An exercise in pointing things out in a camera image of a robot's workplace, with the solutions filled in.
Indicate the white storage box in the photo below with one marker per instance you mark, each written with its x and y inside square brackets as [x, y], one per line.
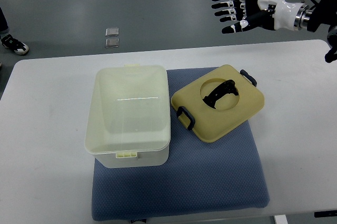
[129, 122]

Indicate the black table control panel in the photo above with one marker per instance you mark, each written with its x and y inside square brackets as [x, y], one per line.
[325, 214]

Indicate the yellow box lid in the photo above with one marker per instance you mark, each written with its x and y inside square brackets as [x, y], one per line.
[217, 102]

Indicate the upper metal floor plate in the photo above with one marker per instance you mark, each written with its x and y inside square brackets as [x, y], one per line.
[112, 31]

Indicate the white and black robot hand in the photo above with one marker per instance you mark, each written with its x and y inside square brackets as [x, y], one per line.
[246, 15]

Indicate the blue textured mat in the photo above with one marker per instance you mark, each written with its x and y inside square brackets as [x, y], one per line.
[197, 177]

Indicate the black and white sneaker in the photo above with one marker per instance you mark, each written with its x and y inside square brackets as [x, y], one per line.
[14, 45]

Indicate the dark trouser leg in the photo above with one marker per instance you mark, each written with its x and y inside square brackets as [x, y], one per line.
[3, 23]

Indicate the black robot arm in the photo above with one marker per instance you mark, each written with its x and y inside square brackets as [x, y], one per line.
[325, 13]

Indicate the white table leg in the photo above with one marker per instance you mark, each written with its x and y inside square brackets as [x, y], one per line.
[280, 219]

